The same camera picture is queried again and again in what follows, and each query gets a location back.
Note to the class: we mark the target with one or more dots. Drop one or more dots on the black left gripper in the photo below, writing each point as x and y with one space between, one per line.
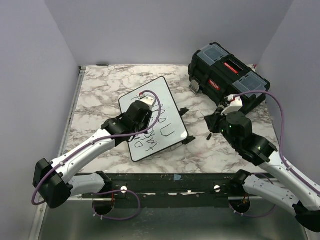
147 119

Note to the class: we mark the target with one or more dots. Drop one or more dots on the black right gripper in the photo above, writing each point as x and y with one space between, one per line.
212 120

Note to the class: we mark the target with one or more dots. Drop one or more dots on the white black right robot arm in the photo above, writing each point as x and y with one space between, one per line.
297 197

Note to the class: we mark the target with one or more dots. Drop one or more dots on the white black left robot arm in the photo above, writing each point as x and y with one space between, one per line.
55 180

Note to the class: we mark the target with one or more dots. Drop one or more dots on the black red toolbox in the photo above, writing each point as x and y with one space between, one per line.
217 74

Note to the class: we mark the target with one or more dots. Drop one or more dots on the blue tape piece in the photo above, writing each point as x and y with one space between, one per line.
177 177

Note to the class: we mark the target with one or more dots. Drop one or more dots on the black mounting base bar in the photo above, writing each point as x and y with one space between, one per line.
159 190

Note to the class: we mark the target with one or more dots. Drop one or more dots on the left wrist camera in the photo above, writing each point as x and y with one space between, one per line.
149 100

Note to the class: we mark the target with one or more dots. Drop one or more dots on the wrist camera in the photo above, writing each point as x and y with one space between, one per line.
234 104
149 100

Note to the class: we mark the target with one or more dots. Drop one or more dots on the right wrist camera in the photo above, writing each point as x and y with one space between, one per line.
234 104

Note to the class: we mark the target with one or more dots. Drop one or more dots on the small dark object at wall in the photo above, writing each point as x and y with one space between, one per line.
102 64

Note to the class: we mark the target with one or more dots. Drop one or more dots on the aluminium side rail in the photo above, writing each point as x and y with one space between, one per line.
67 129

